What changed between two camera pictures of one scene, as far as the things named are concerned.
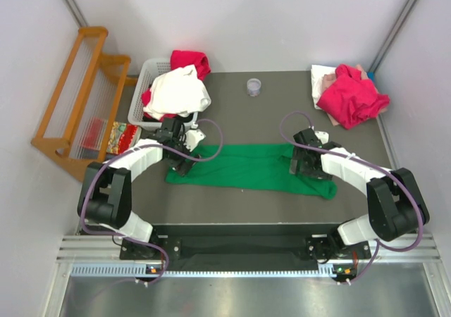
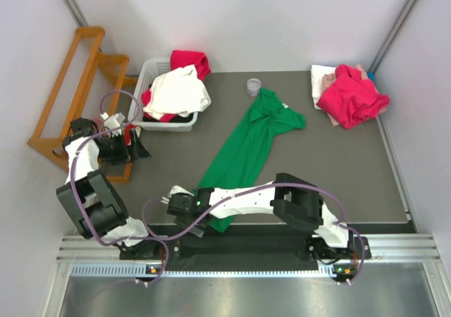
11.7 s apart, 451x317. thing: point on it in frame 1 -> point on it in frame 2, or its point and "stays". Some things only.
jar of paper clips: x=254 y=86 stays
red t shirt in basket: x=179 y=59 stays
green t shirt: x=252 y=165 -> x=240 y=157
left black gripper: x=183 y=163 -> x=130 y=148
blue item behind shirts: x=371 y=75 stays
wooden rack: x=82 y=107 stays
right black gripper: x=294 y=167 -> x=184 y=220
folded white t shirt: x=317 y=74 stays
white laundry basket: x=149 y=69 stays
